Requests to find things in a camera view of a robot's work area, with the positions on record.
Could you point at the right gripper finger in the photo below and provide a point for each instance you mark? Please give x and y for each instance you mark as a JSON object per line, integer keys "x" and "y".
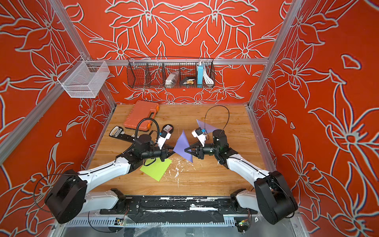
{"x": 189, "y": 155}
{"x": 192, "y": 148}

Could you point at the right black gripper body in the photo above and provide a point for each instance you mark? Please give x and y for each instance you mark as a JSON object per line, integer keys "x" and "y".
{"x": 210, "y": 150}

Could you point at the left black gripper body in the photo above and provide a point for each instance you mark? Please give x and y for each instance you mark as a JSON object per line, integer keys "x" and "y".
{"x": 152, "y": 154}

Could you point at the dark purple square paper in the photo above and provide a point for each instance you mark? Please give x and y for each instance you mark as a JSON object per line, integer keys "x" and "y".
{"x": 181, "y": 144}

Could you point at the light lavender square paper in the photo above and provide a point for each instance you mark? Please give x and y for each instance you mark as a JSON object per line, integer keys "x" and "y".
{"x": 204, "y": 127}

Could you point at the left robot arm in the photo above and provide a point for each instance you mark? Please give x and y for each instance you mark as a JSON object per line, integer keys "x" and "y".
{"x": 73, "y": 192}

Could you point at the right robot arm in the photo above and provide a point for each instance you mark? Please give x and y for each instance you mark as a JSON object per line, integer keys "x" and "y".
{"x": 271, "y": 195}

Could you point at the lime green square paper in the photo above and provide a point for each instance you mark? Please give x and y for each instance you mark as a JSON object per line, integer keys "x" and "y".
{"x": 155, "y": 168}

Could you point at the black round disc with label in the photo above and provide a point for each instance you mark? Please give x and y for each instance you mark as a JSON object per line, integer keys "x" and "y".
{"x": 168, "y": 128}

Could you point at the orange plastic tool case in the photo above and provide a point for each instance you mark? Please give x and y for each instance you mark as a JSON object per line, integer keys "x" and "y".
{"x": 141, "y": 110}

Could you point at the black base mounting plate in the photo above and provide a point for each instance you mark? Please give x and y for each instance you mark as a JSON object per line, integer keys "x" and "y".
{"x": 155, "y": 204}

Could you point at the black item in basket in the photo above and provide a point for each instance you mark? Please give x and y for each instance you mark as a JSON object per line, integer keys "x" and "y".
{"x": 187, "y": 81}

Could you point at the silver packet in basket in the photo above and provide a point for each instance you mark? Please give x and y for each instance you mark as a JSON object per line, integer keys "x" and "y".
{"x": 172, "y": 79}

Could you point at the light blue box in basket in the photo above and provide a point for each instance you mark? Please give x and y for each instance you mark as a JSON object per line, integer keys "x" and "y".
{"x": 200, "y": 71}

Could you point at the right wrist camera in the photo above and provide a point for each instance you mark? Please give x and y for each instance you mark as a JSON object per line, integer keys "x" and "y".
{"x": 199, "y": 133}

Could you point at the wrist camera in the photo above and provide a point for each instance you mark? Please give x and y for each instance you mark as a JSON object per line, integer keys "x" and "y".
{"x": 163, "y": 136}
{"x": 199, "y": 133}

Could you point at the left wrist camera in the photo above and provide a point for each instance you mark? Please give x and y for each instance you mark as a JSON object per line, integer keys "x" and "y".
{"x": 163, "y": 136}

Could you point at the white slotted cable duct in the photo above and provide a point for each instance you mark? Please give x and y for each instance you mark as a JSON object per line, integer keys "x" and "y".
{"x": 121, "y": 222}

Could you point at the black wire wall basket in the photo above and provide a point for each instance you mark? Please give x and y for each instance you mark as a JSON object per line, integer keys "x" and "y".
{"x": 152, "y": 72}

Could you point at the clear plastic wall bin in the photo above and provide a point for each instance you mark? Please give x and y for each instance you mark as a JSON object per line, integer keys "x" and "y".
{"x": 85, "y": 79}

